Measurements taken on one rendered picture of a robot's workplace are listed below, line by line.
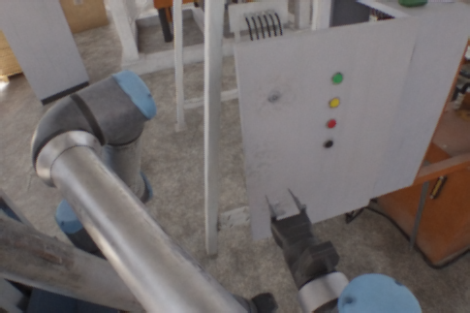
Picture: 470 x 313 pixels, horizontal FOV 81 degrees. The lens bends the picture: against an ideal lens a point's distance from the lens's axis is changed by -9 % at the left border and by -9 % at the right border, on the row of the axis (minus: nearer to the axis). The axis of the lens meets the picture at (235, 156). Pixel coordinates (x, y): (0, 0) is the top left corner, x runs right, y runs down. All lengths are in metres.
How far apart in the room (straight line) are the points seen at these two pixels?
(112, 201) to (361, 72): 0.54
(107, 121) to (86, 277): 0.28
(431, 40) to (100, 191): 0.75
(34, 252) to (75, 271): 0.09
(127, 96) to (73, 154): 0.16
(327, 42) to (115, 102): 0.41
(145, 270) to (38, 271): 0.23
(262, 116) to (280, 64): 0.12
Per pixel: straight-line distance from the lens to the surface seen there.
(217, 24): 1.01
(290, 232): 0.58
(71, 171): 0.49
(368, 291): 0.37
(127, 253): 0.39
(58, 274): 0.57
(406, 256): 1.81
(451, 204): 1.57
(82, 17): 6.30
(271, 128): 0.66
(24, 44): 3.61
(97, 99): 0.59
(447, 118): 1.69
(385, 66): 0.73
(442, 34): 0.85
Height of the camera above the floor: 1.45
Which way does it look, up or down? 41 degrees down
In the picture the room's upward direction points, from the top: 7 degrees counter-clockwise
